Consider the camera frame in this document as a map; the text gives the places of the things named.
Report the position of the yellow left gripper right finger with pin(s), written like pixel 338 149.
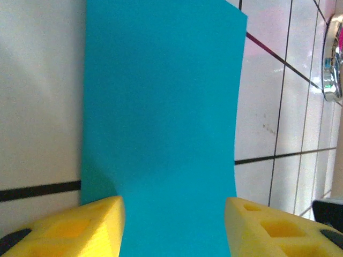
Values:
pixel 281 230

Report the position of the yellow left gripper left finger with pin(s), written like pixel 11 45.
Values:
pixel 67 230

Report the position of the blue cloth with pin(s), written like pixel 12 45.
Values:
pixel 160 120

